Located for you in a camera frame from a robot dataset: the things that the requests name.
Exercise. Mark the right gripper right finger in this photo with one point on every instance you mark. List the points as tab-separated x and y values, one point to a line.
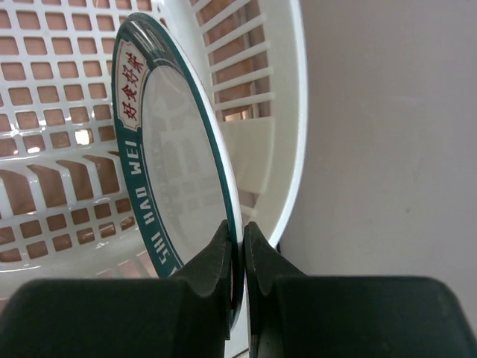
292	314

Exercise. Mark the dark rimmed plate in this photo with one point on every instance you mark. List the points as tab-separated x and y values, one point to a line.
173	155

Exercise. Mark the white pink dish rack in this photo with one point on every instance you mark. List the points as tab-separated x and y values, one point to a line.
64	209

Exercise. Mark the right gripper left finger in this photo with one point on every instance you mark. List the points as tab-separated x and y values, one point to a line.
185	315

